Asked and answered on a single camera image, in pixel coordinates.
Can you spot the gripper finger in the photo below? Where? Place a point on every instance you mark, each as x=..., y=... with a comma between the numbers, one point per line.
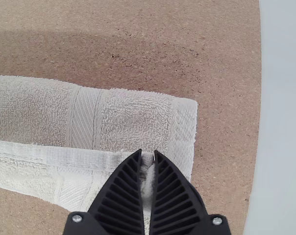
x=118, y=200
x=175, y=203

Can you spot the pale towel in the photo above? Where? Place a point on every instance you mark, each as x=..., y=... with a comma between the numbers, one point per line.
x=40, y=117

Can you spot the cork mat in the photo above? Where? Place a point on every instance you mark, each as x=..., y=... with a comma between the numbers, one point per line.
x=148, y=44

